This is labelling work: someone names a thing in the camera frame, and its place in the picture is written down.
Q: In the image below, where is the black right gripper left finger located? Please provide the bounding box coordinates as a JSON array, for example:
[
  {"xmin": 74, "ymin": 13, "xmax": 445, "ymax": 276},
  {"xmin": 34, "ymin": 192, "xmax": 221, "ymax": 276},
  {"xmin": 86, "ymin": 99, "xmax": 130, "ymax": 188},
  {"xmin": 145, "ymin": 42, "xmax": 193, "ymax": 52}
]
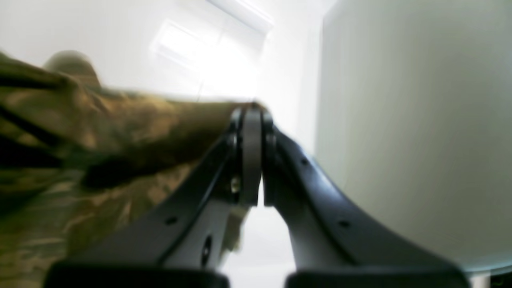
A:
[{"xmin": 44, "ymin": 108, "xmax": 262, "ymax": 288}]

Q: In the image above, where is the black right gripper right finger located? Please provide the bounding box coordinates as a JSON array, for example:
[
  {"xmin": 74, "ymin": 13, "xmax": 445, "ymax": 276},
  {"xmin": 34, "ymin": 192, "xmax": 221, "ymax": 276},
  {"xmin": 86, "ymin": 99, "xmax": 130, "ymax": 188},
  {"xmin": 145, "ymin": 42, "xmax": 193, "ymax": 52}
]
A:
[{"xmin": 262, "ymin": 112, "xmax": 470, "ymax": 288}]

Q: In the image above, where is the camouflage t-shirt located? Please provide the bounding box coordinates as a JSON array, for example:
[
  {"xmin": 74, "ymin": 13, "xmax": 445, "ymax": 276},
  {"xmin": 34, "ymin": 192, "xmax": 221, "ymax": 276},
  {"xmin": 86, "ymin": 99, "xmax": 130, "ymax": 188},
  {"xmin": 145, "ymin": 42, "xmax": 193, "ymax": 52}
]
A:
[{"xmin": 0, "ymin": 51, "xmax": 265, "ymax": 288}]

